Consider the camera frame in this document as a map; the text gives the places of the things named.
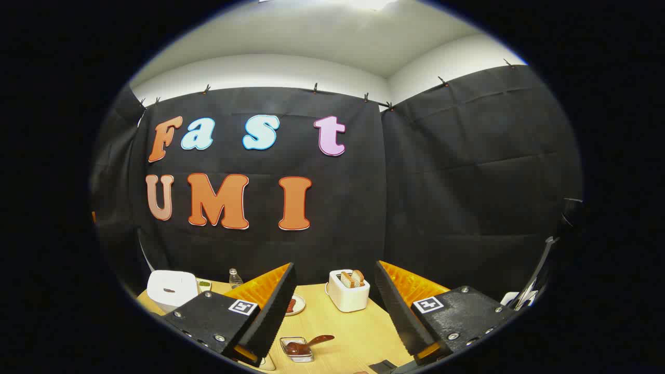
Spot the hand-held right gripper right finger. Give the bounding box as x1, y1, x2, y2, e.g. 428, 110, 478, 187
375, 260, 517, 367

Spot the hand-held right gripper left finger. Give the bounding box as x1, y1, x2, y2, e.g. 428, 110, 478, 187
161, 262, 298, 367

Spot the brown wooden spoon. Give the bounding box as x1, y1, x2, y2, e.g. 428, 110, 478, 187
286, 335, 335, 356

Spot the white rice cooker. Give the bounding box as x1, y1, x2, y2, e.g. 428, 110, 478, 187
147, 270, 199, 314

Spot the white toaster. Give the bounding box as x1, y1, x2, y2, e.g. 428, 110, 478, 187
325, 269, 370, 313

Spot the white box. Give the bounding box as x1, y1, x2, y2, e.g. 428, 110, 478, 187
501, 290, 538, 312

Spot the black backdrop cloth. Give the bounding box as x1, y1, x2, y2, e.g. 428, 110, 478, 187
89, 65, 583, 302

